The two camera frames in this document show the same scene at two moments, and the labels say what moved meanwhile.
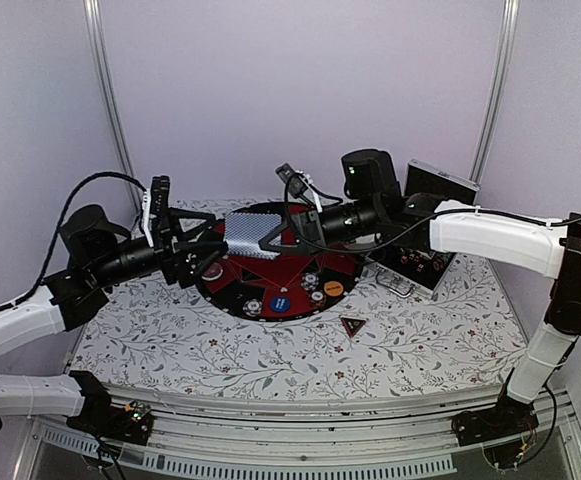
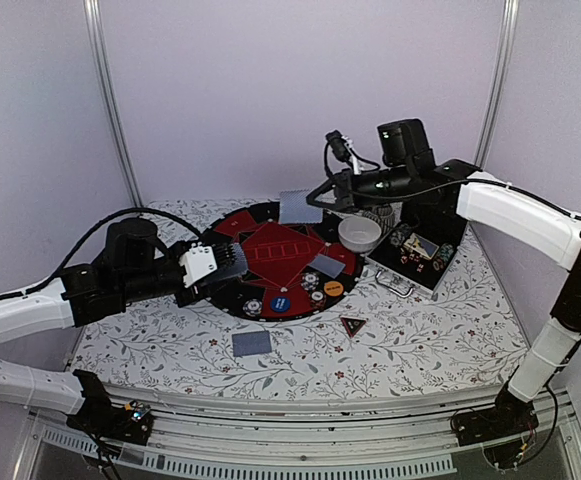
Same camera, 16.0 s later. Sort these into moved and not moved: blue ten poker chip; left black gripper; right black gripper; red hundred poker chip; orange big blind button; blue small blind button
Moved: right black gripper; left black gripper
Not moved: red hundred poker chip; blue small blind button; orange big blind button; blue ten poker chip
